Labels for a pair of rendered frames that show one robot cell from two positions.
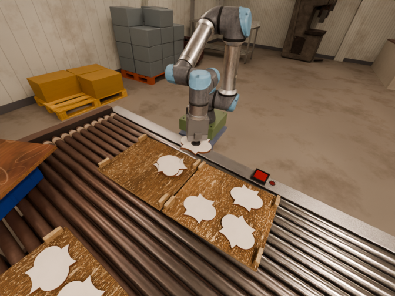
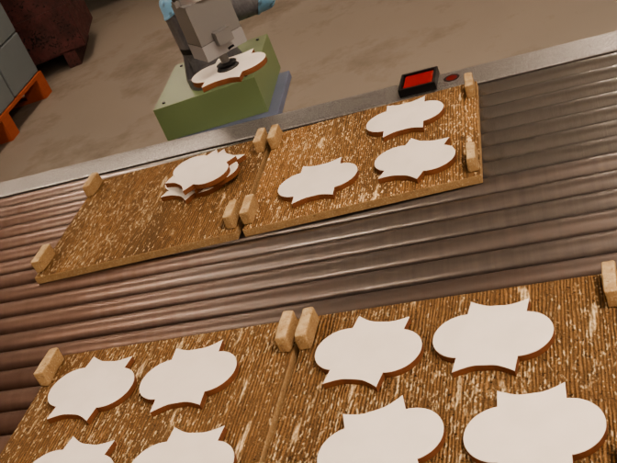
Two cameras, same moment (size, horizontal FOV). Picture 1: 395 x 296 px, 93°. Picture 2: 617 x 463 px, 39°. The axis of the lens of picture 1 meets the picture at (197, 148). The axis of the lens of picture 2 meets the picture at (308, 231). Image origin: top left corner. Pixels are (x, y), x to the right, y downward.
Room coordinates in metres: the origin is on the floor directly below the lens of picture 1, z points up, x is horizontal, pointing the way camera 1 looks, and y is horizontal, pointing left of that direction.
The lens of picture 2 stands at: (-0.89, 0.23, 1.63)
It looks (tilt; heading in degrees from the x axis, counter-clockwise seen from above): 29 degrees down; 351
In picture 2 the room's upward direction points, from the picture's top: 23 degrees counter-clockwise
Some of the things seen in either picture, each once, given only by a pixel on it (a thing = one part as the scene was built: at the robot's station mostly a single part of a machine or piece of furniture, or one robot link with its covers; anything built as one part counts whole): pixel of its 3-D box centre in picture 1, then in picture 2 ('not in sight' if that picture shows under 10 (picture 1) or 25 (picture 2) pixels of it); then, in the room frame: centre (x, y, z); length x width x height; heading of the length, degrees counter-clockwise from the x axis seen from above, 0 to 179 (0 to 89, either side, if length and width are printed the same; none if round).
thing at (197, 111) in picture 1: (197, 107); not in sight; (0.66, 0.01, 1.30); 0.08 x 0.08 x 0.05
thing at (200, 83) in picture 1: (199, 87); not in sight; (0.66, 0.01, 1.38); 0.09 x 0.08 x 0.11; 161
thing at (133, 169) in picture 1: (151, 166); (160, 206); (0.69, 0.23, 0.93); 0.41 x 0.35 x 0.02; 61
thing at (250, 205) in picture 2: (169, 202); (249, 208); (0.46, 0.10, 0.95); 0.06 x 0.02 x 0.03; 151
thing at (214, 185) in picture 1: (223, 204); (366, 154); (0.49, -0.13, 0.93); 0.41 x 0.35 x 0.02; 61
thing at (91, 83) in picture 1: (81, 88); not in sight; (3.17, 2.15, 0.23); 1.27 x 0.87 x 0.46; 149
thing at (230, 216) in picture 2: (163, 199); (231, 213); (0.48, 0.13, 0.95); 0.06 x 0.02 x 0.03; 151
